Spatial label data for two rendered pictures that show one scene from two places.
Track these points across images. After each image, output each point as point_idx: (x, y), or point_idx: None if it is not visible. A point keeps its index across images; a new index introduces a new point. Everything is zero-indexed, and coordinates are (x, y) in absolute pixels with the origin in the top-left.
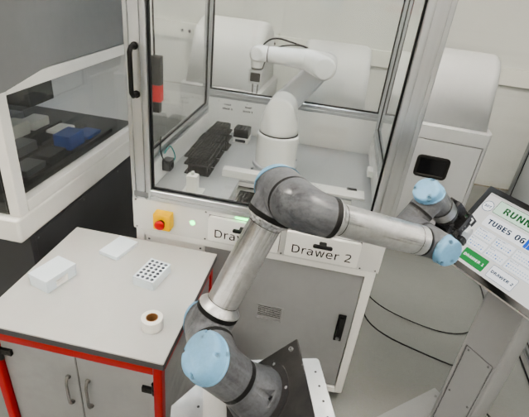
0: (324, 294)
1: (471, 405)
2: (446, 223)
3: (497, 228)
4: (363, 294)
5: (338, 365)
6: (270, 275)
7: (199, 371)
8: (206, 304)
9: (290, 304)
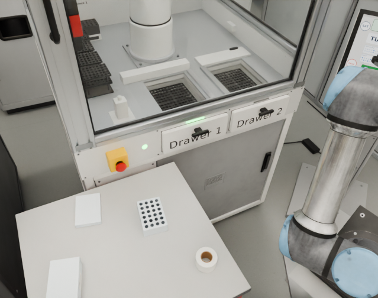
0: (256, 145)
1: (359, 165)
2: None
3: None
4: (284, 130)
5: (262, 185)
6: (215, 153)
7: (377, 290)
8: (319, 227)
9: (231, 165)
